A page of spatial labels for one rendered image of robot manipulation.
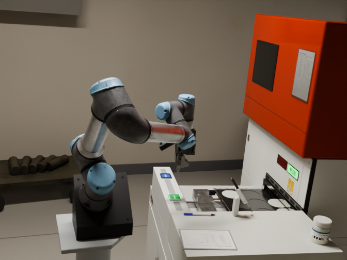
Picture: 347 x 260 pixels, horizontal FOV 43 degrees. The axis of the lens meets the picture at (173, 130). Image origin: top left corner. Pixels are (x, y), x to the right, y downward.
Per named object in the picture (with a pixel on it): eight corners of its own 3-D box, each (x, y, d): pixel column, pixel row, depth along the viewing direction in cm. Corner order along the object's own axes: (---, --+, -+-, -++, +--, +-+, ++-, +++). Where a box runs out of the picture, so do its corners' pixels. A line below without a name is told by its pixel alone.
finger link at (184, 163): (189, 175, 200) (190, 156, 198) (176, 175, 199) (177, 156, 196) (187, 172, 203) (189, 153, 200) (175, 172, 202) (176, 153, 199)
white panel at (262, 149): (245, 173, 283) (253, 113, 272) (302, 238, 207) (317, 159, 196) (240, 173, 283) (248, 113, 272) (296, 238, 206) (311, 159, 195)
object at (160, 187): (168, 189, 248) (169, 166, 244) (188, 240, 196) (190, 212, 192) (151, 189, 246) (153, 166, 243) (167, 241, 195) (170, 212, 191)
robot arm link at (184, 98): (173, 94, 192) (187, 92, 197) (171, 118, 195) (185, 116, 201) (186, 98, 186) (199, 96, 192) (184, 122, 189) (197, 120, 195)
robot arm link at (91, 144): (78, 179, 186) (109, 111, 143) (65, 150, 191) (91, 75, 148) (104, 171, 192) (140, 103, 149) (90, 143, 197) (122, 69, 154)
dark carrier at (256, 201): (275, 190, 241) (275, 189, 241) (304, 220, 209) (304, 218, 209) (216, 190, 235) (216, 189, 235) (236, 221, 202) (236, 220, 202)
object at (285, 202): (264, 193, 248) (266, 177, 245) (298, 232, 206) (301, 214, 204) (261, 193, 247) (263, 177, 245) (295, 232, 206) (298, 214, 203)
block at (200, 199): (210, 200, 225) (211, 195, 224) (213, 203, 222) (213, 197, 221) (195, 200, 224) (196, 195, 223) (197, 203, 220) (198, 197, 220)
